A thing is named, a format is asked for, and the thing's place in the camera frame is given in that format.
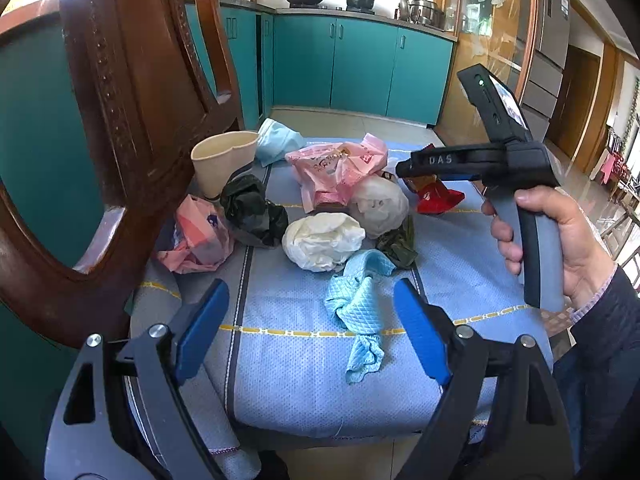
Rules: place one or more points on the person's right hand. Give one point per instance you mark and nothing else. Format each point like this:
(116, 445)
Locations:
(580, 245)

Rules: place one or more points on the dark plastic bag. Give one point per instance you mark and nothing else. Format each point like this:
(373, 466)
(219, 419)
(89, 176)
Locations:
(250, 210)

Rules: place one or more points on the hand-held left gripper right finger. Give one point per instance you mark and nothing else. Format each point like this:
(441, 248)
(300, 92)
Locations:
(420, 330)

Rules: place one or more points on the steel stock pot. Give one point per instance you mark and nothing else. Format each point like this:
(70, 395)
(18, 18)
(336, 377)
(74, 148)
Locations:
(425, 10)

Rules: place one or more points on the red snack wrapper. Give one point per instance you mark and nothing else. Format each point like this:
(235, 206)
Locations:
(440, 200)

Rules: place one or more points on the green wrapper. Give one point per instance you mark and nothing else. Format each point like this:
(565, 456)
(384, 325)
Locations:
(400, 245)

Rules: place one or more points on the blue woven blanket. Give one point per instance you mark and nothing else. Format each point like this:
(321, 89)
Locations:
(300, 360)

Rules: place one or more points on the pink printed plastic bag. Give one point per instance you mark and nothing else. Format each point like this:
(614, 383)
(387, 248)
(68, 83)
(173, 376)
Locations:
(195, 240)

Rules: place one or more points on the light blue cleaning cloth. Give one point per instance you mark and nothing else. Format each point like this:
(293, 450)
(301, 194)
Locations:
(357, 310)

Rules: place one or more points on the brown wooden door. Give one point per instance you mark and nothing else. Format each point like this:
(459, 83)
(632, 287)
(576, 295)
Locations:
(577, 100)

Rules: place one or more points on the person's blue trousers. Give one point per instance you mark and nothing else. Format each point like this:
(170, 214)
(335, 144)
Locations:
(567, 410)

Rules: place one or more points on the light blue plastic bag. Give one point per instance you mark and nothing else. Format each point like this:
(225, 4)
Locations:
(275, 140)

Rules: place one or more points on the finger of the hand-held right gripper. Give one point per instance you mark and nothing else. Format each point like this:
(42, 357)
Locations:
(440, 161)

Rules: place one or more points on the silver refrigerator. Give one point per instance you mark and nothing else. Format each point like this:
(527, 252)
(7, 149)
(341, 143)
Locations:
(547, 35)

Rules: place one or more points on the beige paper cup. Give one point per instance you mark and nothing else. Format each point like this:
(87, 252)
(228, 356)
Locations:
(225, 160)

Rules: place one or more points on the black cooking pot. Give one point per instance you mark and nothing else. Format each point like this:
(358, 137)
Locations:
(359, 0)

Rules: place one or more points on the translucent white plastic bag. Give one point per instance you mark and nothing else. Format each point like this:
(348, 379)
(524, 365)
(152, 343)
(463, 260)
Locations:
(380, 205)

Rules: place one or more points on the wooden chair back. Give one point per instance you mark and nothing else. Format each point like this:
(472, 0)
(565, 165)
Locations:
(125, 85)

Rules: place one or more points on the steel pot lid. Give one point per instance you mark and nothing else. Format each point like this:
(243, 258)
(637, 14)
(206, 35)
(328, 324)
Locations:
(403, 2)

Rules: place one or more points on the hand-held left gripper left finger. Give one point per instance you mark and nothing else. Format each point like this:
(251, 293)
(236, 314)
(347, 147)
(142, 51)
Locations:
(200, 330)

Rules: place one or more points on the crumpled white plastic bag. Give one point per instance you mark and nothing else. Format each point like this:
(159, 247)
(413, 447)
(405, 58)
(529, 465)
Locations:
(320, 240)

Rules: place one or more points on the person's right forearm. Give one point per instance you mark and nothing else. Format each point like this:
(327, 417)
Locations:
(615, 360)

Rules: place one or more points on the wood framed glass door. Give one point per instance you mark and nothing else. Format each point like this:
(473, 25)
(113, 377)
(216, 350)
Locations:
(492, 25)

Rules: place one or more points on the gas stove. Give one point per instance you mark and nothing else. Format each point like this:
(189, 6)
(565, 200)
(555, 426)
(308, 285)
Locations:
(330, 7)

